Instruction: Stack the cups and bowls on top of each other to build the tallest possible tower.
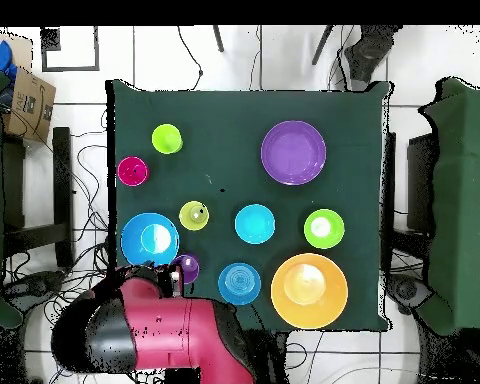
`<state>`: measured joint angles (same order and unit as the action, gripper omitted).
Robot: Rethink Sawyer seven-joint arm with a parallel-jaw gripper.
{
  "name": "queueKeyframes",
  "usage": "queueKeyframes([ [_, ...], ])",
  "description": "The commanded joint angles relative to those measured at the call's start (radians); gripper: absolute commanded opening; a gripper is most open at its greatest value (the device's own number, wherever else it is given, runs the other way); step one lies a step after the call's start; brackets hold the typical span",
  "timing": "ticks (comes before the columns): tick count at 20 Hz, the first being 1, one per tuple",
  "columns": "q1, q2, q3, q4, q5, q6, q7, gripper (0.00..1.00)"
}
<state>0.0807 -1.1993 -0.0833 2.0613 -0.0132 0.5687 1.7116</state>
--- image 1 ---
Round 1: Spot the medium blue bowl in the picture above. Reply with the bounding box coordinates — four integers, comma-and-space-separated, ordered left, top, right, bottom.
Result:
217, 261, 262, 307

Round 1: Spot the plain cardboard box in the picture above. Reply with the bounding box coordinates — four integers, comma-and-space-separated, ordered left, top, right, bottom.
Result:
0, 31, 34, 73

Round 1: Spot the dark green table cloth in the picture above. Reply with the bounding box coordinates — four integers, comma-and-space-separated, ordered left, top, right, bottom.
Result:
105, 79, 393, 333

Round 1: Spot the black pedestal foot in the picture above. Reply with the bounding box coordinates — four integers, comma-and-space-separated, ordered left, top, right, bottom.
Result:
3, 270, 67, 313
385, 271, 433, 315

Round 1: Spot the wide purple bowl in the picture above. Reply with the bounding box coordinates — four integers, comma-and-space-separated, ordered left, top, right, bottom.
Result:
260, 120, 328, 186

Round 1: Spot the large orange bowl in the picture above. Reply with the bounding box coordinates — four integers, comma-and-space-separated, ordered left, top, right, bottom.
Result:
270, 252, 350, 331

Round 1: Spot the black bench frame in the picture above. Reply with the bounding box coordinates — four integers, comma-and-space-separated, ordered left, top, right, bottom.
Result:
1, 126, 76, 269

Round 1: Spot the black tripod stand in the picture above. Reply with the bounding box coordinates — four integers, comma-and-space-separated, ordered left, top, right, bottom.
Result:
311, 24, 404, 92

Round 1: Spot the small light blue ribbed bowl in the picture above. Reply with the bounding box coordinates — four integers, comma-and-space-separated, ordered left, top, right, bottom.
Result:
234, 203, 277, 246

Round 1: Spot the small green ribbed bowl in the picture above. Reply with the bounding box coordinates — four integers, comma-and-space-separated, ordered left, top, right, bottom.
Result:
302, 208, 346, 250

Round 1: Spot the blue bag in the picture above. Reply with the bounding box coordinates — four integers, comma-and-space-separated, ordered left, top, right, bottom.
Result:
0, 39, 18, 83

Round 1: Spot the yellow cup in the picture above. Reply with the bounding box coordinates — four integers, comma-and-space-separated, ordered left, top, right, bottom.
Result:
178, 200, 210, 232

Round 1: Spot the red cup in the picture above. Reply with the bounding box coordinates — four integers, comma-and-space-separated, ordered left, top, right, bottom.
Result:
116, 155, 150, 188

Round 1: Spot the black square floor frame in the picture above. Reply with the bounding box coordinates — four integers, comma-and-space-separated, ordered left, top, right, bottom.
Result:
40, 25, 101, 74

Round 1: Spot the purple cup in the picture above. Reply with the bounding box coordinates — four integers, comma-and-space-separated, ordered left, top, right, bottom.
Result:
171, 253, 201, 286

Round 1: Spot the printed cardboard box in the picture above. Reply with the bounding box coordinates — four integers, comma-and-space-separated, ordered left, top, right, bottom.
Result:
3, 67, 58, 144

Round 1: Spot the large blue bowl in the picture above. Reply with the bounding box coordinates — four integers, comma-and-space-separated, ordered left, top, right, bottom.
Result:
120, 212, 181, 267

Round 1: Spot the lime green cup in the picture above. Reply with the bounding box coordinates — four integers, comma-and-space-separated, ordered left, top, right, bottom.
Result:
150, 122, 184, 156

